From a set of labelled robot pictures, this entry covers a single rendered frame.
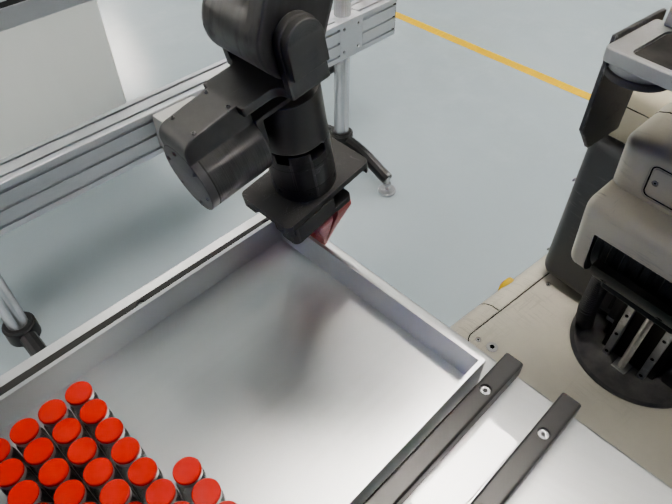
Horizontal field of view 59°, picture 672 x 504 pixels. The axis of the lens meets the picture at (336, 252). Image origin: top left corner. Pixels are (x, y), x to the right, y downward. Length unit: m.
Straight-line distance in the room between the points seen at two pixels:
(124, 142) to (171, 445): 1.05
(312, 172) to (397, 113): 1.95
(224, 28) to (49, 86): 1.65
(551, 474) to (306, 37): 0.38
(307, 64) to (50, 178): 1.09
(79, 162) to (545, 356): 1.10
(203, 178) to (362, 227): 1.52
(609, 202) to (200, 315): 0.57
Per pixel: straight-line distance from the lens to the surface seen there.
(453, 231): 1.95
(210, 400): 0.54
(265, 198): 0.53
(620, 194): 0.91
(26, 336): 1.67
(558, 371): 1.34
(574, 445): 0.55
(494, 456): 0.52
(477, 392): 0.53
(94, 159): 1.48
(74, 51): 2.06
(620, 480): 0.55
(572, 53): 3.02
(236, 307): 0.60
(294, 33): 0.40
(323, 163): 0.50
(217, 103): 0.44
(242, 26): 0.41
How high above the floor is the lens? 1.35
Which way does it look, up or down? 47 degrees down
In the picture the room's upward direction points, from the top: straight up
